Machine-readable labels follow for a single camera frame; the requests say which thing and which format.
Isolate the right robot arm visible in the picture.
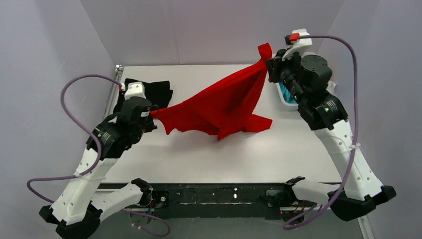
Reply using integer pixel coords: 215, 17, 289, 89
266, 49, 397, 221

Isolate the folded black t-shirt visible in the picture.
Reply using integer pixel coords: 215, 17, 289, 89
113, 78, 173, 133

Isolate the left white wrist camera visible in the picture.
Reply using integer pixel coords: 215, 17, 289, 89
121, 82, 146, 100

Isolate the light blue t-shirt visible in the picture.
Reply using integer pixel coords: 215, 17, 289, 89
279, 83, 296, 104

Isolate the red t-shirt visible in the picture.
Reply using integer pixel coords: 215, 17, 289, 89
152, 43, 272, 140

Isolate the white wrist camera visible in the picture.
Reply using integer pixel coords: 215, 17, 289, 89
282, 28, 313, 61
121, 82, 146, 100

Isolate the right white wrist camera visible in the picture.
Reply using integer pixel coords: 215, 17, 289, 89
282, 28, 313, 61

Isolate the aluminium frame rail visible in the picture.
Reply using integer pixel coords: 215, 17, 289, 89
61, 65, 375, 239

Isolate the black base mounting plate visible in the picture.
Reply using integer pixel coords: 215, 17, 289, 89
120, 183, 317, 221

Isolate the white plastic laundry basket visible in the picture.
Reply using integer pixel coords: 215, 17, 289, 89
269, 49, 332, 105

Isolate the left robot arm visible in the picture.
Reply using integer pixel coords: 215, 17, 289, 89
39, 97, 153, 239

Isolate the white t-shirt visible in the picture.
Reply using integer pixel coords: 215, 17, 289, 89
326, 80, 336, 95

